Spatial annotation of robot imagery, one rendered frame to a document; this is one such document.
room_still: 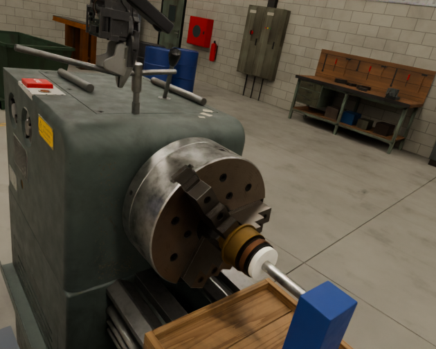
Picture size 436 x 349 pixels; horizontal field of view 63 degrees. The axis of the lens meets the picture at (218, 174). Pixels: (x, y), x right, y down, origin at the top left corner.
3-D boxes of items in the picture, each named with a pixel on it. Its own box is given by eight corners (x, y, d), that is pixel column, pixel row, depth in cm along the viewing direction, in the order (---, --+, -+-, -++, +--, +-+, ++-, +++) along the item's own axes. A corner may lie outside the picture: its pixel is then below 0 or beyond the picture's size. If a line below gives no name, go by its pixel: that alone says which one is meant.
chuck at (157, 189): (115, 272, 77) (148, 136, 68) (220, 252, 99) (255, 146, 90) (134, 299, 71) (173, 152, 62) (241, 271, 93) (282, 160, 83)
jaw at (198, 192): (192, 217, 76) (170, 181, 68) (209, 201, 78) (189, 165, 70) (225, 244, 69) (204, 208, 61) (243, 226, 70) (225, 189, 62)
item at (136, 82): (137, 111, 83) (139, 61, 78) (142, 114, 82) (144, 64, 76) (129, 112, 82) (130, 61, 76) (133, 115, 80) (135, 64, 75)
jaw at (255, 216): (217, 203, 80) (255, 190, 87) (216, 221, 82) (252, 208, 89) (250, 228, 73) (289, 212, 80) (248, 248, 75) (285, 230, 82)
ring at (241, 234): (216, 221, 69) (248, 247, 63) (250, 212, 75) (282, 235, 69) (208, 260, 73) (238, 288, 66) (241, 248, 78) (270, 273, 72)
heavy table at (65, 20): (52, 56, 914) (51, 14, 876) (68, 57, 945) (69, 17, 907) (81, 69, 818) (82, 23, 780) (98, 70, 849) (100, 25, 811)
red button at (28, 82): (21, 85, 90) (21, 77, 90) (46, 86, 94) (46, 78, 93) (27, 91, 86) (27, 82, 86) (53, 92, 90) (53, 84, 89)
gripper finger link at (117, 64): (98, 86, 73) (100, 39, 70) (125, 87, 77) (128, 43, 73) (104, 90, 71) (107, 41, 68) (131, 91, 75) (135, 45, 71)
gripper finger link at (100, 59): (92, 82, 75) (94, 37, 72) (118, 84, 79) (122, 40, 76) (97, 86, 73) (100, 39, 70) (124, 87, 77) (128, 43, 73)
